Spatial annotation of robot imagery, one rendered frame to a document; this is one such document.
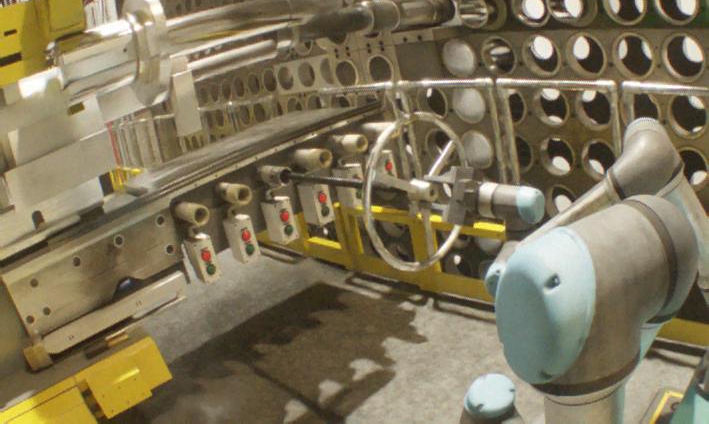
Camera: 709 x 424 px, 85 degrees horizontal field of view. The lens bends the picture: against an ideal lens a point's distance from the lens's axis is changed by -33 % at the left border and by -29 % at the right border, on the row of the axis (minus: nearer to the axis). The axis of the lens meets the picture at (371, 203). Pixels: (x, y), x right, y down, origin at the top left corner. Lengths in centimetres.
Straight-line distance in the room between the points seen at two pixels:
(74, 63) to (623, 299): 134
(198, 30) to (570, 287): 138
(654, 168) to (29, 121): 168
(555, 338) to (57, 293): 153
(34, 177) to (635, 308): 151
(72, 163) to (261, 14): 79
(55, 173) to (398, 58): 200
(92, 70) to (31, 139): 36
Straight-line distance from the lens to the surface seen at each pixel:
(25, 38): 162
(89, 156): 160
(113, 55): 144
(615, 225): 42
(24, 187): 158
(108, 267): 171
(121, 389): 144
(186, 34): 155
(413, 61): 296
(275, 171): 175
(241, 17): 165
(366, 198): 117
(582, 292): 37
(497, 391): 75
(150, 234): 174
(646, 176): 91
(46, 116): 168
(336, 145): 200
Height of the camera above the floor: 128
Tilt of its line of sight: 19 degrees down
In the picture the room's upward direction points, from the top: 12 degrees counter-clockwise
